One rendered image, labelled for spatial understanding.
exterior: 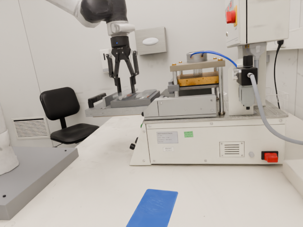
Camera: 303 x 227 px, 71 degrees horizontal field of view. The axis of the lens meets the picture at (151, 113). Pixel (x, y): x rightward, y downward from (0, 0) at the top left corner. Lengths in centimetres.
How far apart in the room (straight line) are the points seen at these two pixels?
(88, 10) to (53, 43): 196
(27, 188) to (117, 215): 31
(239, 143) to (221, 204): 23
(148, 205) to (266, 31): 59
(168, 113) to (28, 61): 246
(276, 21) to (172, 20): 174
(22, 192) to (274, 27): 88
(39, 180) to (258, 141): 73
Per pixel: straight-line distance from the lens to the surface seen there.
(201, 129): 74
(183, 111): 73
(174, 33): 238
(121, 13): 91
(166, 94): 101
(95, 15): 88
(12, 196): 78
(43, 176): 85
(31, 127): 320
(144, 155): 81
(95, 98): 95
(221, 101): 76
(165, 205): 63
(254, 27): 73
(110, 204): 67
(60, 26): 277
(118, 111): 84
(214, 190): 68
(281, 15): 75
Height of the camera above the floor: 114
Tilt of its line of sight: 14 degrees down
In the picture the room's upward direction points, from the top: 7 degrees counter-clockwise
